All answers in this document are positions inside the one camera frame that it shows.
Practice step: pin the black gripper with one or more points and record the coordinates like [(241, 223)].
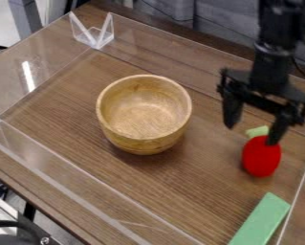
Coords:
[(266, 88)]

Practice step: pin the red plush fruit green top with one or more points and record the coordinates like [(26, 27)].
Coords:
[(261, 158)]

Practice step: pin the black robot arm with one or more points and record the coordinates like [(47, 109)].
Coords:
[(282, 19)]

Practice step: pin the wooden bowl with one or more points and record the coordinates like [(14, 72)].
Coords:
[(145, 112)]

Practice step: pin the green rectangular block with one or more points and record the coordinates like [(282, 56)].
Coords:
[(263, 221)]

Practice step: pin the black device bottom left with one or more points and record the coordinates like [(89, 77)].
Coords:
[(29, 233)]

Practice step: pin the clear acrylic enclosure wall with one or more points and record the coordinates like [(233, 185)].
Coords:
[(187, 196)]

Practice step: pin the clear acrylic corner bracket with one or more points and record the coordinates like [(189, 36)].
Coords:
[(95, 37)]

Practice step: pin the grey post top left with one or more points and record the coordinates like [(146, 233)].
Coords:
[(27, 17)]

